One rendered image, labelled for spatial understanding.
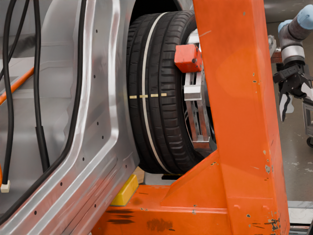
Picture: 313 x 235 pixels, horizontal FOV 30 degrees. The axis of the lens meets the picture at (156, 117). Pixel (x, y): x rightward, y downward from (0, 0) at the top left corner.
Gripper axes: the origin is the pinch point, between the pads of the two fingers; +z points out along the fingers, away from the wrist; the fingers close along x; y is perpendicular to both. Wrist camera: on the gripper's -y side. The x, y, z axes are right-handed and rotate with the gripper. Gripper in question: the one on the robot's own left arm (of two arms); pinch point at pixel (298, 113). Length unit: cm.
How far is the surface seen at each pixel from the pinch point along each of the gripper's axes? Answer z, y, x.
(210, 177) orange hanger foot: 19.8, -22.5, 20.0
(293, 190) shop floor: -16, 97, 88
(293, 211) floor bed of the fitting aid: 2, 77, 72
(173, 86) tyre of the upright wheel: -17.4, -25.9, 31.4
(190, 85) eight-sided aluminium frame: -18.2, -20.4, 28.9
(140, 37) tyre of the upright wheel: -39, -34, 40
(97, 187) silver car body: 23, -52, 39
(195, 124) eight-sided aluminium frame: -8.5, -11.4, 37.9
